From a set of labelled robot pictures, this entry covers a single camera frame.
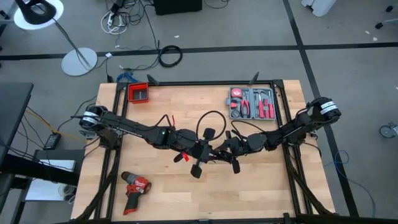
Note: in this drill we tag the red plastic bin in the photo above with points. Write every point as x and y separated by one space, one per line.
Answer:
138 92

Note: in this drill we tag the black desk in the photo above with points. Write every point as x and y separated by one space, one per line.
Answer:
12 118

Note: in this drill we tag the grey tool case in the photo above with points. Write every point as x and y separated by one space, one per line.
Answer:
251 105

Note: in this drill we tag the white power strip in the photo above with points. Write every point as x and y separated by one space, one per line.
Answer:
111 19

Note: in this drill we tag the office chair base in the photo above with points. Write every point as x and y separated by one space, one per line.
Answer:
378 25

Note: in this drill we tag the white sheet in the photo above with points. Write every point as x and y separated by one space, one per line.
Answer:
59 165

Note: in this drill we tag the red utility knife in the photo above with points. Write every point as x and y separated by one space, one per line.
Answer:
233 104

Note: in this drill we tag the grey caster wheel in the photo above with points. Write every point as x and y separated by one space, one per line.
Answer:
385 130

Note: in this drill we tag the red tape measure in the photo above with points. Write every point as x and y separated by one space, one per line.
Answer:
236 92

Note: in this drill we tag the black equipment box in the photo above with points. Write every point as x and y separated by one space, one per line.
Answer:
177 6

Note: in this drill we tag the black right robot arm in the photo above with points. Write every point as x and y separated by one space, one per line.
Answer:
298 129

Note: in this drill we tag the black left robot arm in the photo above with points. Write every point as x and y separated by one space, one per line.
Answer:
130 126

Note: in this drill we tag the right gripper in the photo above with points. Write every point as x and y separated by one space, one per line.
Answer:
237 146

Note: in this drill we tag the black cart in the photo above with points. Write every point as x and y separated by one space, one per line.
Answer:
31 169

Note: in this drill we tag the black power adapter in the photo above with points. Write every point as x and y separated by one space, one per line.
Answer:
52 141

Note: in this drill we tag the white machine base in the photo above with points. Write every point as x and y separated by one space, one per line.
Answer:
318 6

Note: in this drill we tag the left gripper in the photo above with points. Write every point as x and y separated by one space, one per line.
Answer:
202 152

